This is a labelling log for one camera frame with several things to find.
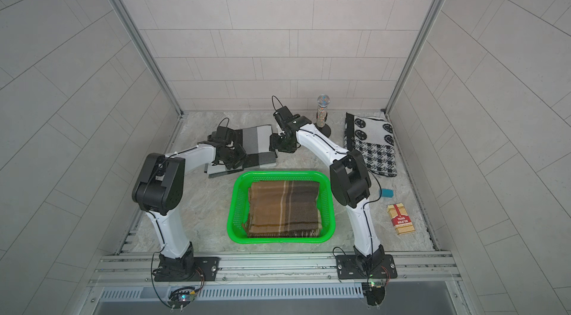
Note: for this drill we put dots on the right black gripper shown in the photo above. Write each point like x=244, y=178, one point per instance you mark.
x=275, y=141

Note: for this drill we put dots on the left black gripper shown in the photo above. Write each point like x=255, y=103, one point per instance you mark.
x=242, y=156

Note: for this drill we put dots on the grey black checked scarf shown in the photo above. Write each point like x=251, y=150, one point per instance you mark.
x=256, y=143

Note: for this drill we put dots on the green plastic basket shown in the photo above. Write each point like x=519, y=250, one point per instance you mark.
x=239, y=207

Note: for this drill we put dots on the brown plaid scarf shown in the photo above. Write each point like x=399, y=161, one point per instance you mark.
x=283, y=209

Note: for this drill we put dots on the black white houndstooth scarf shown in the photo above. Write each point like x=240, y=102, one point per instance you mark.
x=373, y=137

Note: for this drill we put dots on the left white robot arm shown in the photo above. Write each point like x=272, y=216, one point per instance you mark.
x=158, y=192

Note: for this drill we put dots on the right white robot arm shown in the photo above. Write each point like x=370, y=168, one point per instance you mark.
x=349, y=178

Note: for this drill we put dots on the teal small block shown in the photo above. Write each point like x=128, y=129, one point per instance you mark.
x=386, y=193

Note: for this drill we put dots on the red gold card box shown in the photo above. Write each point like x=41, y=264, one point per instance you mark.
x=400, y=219

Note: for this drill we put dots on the left circuit board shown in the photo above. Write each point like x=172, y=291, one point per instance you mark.
x=180, y=298

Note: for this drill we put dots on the circuit board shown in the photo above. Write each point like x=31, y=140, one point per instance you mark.
x=373, y=294
x=180, y=298

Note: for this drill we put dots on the right circuit board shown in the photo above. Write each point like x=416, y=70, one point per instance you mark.
x=373, y=294

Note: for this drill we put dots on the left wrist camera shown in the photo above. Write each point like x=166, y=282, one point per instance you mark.
x=225, y=135

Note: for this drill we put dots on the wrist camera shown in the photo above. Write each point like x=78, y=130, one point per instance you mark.
x=283, y=115
x=225, y=135

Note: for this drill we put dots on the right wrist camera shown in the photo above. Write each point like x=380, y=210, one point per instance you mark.
x=283, y=115

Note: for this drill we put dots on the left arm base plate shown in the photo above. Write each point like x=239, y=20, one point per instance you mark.
x=186, y=269

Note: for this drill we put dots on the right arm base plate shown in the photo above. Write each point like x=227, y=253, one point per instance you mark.
x=352, y=267

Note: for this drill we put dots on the aluminium mounting rail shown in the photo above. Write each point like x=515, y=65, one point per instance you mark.
x=134, y=269

